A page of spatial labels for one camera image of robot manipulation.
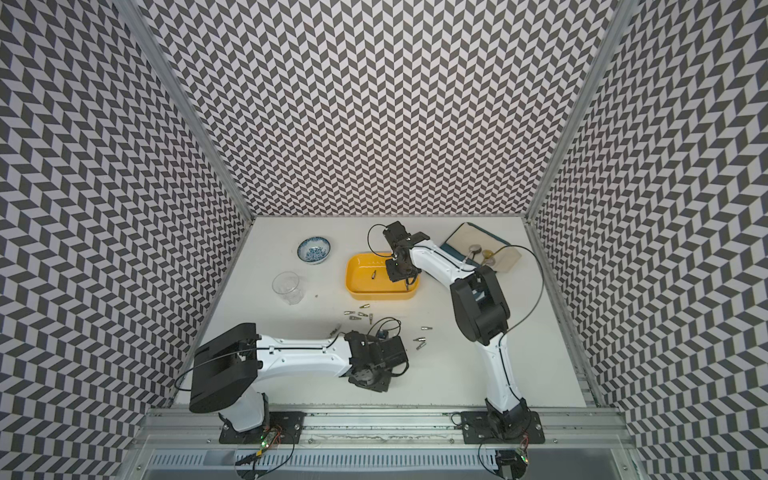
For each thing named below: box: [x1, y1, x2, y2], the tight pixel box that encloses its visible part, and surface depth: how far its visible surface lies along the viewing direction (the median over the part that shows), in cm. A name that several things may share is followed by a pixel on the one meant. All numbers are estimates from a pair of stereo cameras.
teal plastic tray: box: [440, 222, 493, 267], surface depth 114 cm
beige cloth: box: [442, 222, 522, 273], surface depth 114 cm
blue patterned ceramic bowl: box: [297, 236, 331, 265], surface depth 108 cm
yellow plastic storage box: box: [345, 252, 421, 300], surface depth 100 cm
